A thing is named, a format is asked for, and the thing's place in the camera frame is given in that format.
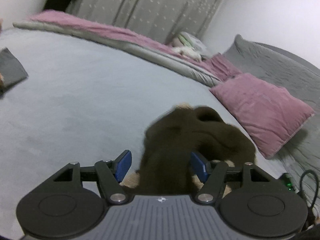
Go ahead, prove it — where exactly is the dark brown patterned sweater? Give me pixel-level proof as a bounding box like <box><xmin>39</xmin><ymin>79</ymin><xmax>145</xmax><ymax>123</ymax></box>
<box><xmin>123</xmin><ymin>105</ymin><xmax>256</xmax><ymax>196</ymax></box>

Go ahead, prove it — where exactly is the light blue bed sheet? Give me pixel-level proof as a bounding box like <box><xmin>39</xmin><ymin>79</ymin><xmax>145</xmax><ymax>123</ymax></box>
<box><xmin>0</xmin><ymin>27</ymin><xmax>288</xmax><ymax>238</ymax></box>

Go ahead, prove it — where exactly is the large pink pillow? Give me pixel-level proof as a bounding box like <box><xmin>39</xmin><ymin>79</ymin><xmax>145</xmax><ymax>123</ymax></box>
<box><xmin>210</xmin><ymin>73</ymin><xmax>315</xmax><ymax>159</ymax></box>

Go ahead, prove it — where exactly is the pink grey duvet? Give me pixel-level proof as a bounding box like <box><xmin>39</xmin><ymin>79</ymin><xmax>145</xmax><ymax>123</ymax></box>
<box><xmin>12</xmin><ymin>10</ymin><xmax>222</xmax><ymax>87</ymax></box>

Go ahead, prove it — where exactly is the white plush toy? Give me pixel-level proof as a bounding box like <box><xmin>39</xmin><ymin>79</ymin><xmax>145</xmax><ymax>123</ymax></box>
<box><xmin>172</xmin><ymin>46</ymin><xmax>202</xmax><ymax>62</ymax></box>

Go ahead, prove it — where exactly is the grey white small pillow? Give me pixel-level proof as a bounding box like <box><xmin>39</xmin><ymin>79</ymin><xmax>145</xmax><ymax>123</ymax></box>
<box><xmin>171</xmin><ymin>31</ymin><xmax>208</xmax><ymax>55</ymax></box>

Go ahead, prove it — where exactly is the folded grey garment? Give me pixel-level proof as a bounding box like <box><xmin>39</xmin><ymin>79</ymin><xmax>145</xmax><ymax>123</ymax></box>
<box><xmin>1</xmin><ymin>48</ymin><xmax>28</xmax><ymax>95</ymax></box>

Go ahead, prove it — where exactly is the grey dotted curtain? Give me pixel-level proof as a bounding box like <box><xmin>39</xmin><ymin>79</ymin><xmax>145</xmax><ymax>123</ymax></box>
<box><xmin>66</xmin><ymin>0</ymin><xmax>222</xmax><ymax>44</ymax></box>

